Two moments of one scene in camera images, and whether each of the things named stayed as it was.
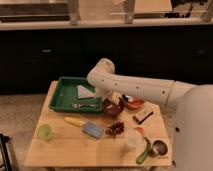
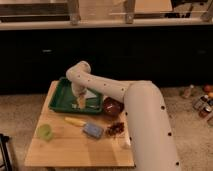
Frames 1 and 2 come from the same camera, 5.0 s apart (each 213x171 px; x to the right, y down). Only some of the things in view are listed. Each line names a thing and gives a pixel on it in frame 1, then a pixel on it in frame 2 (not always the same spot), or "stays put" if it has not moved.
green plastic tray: x=65 y=97 stays put
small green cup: x=44 y=132 stays put
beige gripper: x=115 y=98 → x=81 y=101
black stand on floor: x=4 y=153 stays put
